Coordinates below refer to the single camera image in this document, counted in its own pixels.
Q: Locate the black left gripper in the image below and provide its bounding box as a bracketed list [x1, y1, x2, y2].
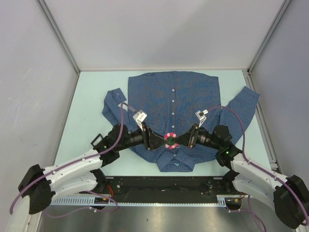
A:
[116, 121, 168, 151]

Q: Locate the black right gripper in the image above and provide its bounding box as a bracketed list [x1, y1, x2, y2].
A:
[171, 124, 221, 150]

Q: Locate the pink flower smiley brooch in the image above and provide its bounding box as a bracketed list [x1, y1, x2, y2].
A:
[164, 132, 180, 149]

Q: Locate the blue plaid button shirt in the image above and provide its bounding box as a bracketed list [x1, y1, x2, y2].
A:
[101, 70, 261, 173]

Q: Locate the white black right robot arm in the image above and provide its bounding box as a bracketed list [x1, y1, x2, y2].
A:
[175, 125, 309, 229]

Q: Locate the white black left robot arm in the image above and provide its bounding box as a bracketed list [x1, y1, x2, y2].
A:
[18, 123, 166, 215]

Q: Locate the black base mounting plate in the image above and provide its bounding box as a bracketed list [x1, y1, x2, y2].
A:
[93, 176, 240, 196]

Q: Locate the black framed clear box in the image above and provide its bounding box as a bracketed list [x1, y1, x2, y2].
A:
[90, 133, 103, 147]

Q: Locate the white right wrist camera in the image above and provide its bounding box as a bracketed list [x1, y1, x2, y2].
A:
[195, 109, 208, 128]

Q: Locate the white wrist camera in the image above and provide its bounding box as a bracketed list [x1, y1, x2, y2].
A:
[195, 109, 208, 128]
[133, 110, 147, 130]

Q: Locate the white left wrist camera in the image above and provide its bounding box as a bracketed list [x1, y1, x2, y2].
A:
[133, 110, 147, 130]

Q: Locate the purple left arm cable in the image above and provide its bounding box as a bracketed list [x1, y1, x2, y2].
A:
[9, 102, 138, 219]

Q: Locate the aluminium front frame rail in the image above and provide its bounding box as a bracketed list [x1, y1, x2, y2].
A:
[34, 176, 298, 197]

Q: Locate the slotted grey cable duct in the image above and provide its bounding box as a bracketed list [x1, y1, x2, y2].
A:
[50, 196, 241, 207]

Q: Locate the right aluminium corner post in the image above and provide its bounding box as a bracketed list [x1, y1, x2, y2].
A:
[246, 0, 293, 75]

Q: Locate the aluminium corner post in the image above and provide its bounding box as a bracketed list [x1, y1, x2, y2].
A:
[246, 0, 293, 75]
[35, 0, 81, 74]

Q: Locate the left aluminium corner post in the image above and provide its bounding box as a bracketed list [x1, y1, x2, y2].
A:
[35, 0, 81, 74]

